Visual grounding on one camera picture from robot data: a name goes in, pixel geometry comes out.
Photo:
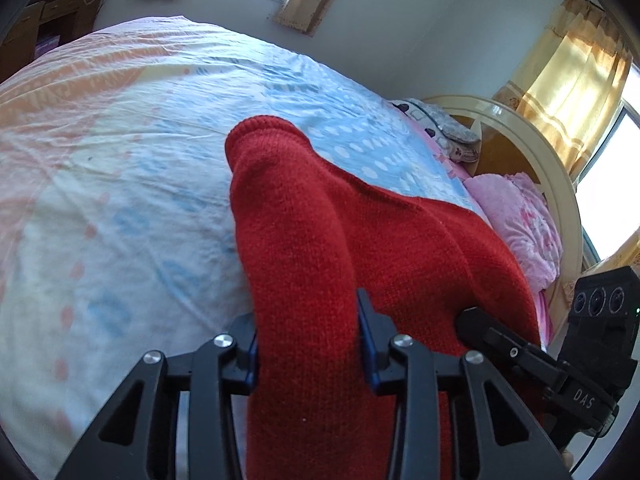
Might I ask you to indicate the large bright window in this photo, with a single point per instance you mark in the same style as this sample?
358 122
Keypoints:
612 175

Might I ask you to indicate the grey patterned pillow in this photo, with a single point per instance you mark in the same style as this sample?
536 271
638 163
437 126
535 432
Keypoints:
440 127

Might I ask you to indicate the cream wooden headboard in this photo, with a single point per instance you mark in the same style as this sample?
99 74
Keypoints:
545 160

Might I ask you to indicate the yellow striped curtain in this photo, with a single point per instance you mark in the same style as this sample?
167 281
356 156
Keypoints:
565 80

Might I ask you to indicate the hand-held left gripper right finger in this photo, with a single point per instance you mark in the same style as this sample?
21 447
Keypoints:
367 355

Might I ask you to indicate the wooden desk with drawers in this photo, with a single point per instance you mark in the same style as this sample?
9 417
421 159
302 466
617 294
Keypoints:
45 20

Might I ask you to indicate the pink pillow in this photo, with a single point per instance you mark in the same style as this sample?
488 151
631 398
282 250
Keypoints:
525 225

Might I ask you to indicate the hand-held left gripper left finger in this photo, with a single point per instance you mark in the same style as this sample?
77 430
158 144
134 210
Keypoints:
252 360

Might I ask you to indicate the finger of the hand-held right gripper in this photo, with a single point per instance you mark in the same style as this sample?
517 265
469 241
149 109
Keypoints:
515 352

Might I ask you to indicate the bed with pastel sheet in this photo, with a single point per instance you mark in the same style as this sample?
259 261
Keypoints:
125 160

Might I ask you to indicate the red knit sweater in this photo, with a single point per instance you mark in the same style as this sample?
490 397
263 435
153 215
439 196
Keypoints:
310 240

